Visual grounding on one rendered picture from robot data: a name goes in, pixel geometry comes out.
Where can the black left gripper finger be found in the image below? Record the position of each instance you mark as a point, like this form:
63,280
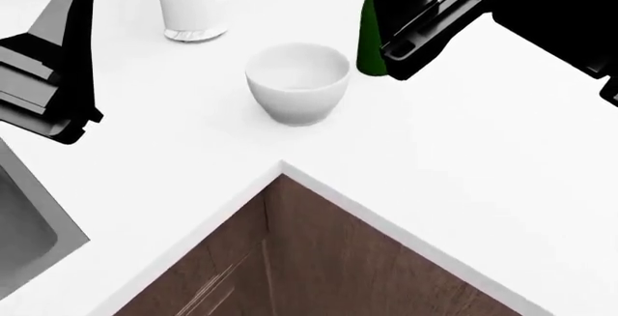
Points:
72,22

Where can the green glass bottle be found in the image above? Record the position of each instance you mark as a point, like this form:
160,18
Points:
369,44

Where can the white ceramic bowl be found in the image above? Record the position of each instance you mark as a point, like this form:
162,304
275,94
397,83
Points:
298,82

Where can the grey steel sink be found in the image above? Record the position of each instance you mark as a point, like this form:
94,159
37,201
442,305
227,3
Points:
26,221

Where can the white cylinder with chrome base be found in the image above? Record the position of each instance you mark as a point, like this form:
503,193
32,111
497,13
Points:
188,2

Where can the brown wooden cabinet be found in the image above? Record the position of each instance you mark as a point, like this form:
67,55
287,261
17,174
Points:
309,258

